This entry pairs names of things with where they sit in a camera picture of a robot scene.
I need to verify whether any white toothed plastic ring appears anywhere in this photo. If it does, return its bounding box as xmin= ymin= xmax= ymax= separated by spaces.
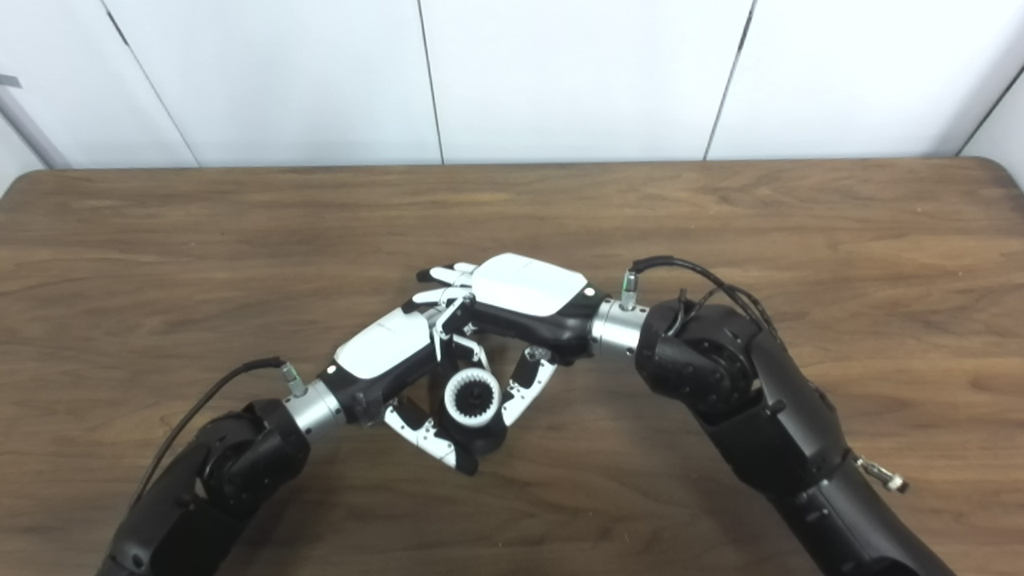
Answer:
xmin=444 ymin=370 xmax=502 ymax=428

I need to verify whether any grey wall corner post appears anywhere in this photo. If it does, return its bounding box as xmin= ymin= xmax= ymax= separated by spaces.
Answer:
xmin=0 ymin=74 xmax=73 ymax=170

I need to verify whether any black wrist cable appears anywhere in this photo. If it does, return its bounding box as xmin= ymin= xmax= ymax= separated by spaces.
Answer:
xmin=620 ymin=256 xmax=781 ymax=341
xmin=132 ymin=357 xmax=309 ymax=513

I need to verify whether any white and black left hand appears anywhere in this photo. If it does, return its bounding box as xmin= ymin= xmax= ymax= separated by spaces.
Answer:
xmin=320 ymin=292 xmax=481 ymax=477

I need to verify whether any round black plastic part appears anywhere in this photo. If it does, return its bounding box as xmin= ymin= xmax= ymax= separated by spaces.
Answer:
xmin=436 ymin=368 xmax=509 ymax=461

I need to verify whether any white and black right hand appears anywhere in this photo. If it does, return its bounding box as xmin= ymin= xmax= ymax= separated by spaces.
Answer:
xmin=416 ymin=253 xmax=610 ymax=429

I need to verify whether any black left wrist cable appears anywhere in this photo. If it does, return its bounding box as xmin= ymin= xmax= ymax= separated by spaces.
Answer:
xmin=132 ymin=357 xmax=309 ymax=513

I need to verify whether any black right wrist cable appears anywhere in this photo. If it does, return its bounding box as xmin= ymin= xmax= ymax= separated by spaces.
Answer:
xmin=620 ymin=256 xmax=781 ymax=341

